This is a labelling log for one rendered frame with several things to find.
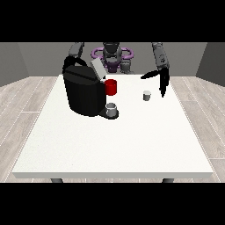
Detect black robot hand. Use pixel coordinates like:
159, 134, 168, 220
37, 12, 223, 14
62, 54, 89, 75
140, 67, 171, 98

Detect small grey coffee pod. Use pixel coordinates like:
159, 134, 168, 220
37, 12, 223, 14
142, 90, 152, 102

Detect pale grey machine lid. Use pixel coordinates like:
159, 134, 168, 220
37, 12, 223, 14
90, 57, 107, 80

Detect black coffee machine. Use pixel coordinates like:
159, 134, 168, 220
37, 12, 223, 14
62, 64, 120, 120

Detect red pod holder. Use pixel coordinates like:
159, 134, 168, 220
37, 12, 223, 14
104, 78, 118, 97

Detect grey robot trunk purple rings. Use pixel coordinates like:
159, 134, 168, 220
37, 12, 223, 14
91, 42, 136, 75

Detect small grey cup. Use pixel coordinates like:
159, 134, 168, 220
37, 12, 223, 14
105, 102, 118, 118

